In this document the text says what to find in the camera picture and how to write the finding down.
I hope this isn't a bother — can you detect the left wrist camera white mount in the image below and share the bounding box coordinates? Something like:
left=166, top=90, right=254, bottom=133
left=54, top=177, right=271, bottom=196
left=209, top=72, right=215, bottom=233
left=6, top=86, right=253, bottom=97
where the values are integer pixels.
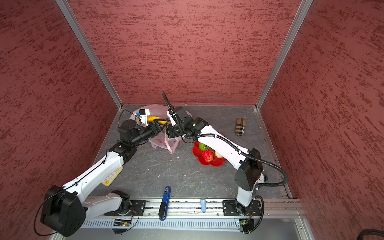
left=135, top=109, right=150, bottom=127

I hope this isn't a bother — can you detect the red flower-shaped plate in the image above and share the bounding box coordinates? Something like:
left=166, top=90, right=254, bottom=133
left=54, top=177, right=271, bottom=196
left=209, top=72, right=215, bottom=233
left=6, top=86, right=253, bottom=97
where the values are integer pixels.
left=193, top=141, right=227, bottom=167

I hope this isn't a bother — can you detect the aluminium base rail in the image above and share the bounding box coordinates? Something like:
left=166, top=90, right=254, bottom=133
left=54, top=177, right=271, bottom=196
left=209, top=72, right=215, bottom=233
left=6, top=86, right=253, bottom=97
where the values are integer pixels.
left=69, top=198, right=315, bottom=240

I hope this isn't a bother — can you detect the plaid fabric pouch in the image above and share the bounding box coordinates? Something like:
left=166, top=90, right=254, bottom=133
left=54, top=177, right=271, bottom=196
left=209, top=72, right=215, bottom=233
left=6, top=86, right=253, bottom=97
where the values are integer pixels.
left=235, top=118, right=245, bottom=136

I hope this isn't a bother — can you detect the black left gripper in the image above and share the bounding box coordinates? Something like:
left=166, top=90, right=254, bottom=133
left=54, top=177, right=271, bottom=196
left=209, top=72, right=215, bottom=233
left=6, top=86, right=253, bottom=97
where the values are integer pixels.
left=131, top=118, right=170, bottom=146

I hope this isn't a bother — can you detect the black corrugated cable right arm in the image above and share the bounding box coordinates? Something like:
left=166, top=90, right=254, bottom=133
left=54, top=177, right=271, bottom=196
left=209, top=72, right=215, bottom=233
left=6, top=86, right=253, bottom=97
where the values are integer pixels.
left=161, top=91, right=289, bottom=189

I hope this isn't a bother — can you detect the round teal gauge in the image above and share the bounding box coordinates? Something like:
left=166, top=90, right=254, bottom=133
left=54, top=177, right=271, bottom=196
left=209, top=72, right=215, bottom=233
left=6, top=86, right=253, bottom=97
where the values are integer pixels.
left=256, top=173, right=267, bottom=185

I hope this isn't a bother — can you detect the aluminium corner post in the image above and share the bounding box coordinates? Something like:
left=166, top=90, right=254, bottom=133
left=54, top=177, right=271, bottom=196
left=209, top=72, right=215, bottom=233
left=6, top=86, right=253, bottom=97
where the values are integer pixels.
left=56, top=0, right=124, bottom=110
left=256, top=0, right=313, bottom=111

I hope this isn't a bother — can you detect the beige garlic bulb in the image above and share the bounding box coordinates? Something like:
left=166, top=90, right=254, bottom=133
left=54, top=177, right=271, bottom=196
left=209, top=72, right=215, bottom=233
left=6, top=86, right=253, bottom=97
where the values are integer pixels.
left=214, top=151, right=223, bottom=159

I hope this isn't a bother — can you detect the aluminium corner post right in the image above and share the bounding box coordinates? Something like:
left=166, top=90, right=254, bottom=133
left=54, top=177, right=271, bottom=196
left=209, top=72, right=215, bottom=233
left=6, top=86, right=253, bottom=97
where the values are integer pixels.
left=256, top=0, right=313, bottom=111

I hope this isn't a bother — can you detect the blue black handled tool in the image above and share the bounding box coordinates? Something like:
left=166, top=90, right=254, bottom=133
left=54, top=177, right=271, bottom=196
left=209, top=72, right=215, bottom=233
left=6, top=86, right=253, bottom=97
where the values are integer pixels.
left=159, top=186, right=172, bottom=221

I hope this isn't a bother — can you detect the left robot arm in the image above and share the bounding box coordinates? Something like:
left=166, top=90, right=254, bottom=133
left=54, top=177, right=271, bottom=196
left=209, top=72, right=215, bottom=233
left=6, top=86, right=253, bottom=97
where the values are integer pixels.
left=40, top=119, right=170, bottom=237

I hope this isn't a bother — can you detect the beige calculator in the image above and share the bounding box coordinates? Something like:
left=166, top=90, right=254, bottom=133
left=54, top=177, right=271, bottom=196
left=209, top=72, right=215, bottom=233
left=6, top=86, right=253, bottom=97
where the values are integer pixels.
left=101, top=166, right=124, bottom=187

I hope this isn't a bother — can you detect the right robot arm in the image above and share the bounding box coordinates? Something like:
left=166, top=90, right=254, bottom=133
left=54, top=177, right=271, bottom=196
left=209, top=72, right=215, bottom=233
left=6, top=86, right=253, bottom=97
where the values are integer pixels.
left=166, top=107, right=263, bottom=216

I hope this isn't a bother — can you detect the aluminium corner post left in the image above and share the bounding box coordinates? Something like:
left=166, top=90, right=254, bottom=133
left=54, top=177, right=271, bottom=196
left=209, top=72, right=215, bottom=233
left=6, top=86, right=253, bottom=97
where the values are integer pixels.
left=56, top=0, right=124, bottom=110

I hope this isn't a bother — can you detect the green kiwi fruit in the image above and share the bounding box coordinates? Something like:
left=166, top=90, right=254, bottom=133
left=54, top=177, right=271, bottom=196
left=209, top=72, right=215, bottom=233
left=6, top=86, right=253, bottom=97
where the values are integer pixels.
left=198, top=143, right=211, bottom=152

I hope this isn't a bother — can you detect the pink printed plastic bag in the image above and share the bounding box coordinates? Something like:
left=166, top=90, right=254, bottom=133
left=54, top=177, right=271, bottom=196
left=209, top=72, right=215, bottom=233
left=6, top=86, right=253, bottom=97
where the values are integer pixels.
left=133, top=105, right=182, bottom=154

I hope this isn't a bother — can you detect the small light blue cylinder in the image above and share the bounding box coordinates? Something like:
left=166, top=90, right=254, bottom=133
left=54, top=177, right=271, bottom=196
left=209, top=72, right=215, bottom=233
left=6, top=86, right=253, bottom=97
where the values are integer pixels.
left=200, top=199, right=207, bottom=213

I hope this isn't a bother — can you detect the red strawberry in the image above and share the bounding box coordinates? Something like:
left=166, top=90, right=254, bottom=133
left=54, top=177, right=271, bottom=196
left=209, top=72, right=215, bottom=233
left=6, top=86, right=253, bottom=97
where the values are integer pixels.
left=202, top=150, right=215, bottom=163

